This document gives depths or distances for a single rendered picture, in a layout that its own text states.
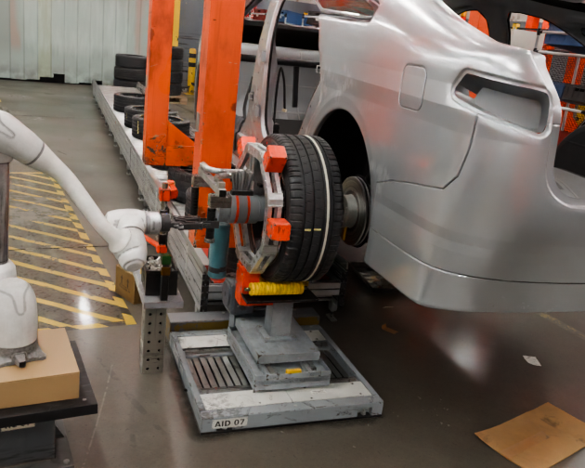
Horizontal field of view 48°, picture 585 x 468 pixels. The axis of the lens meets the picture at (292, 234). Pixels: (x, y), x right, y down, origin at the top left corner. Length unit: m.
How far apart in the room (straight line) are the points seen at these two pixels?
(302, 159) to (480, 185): 0.86
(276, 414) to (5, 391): 1.09
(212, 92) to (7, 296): 1.36
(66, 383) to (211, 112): 1.44
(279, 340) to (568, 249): 1.42
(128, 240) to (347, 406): 1.22
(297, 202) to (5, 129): 1.10
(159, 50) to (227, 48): 1.93
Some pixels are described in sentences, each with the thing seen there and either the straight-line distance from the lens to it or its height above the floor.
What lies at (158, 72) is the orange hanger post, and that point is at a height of 1.22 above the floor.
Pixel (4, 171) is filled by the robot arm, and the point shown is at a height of 1.03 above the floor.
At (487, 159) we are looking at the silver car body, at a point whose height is 1.30.
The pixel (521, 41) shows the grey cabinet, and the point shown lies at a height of 1.79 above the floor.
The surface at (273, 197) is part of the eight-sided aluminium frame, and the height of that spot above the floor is 0.97.
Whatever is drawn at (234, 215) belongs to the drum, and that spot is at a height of 0.83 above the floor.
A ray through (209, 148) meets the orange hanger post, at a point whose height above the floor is 1.03.
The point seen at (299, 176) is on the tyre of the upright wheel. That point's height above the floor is 1.05.
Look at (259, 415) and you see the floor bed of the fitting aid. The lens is 2.85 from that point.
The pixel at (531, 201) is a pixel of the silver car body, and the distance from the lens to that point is 2.16.
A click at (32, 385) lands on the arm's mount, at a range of 2.44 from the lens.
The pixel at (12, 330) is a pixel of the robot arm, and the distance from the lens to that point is 2.46.
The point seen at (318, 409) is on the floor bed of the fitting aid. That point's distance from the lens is 2.94.
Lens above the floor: 1.60
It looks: 17 degrees down
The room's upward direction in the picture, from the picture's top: 7 degrees clockwise
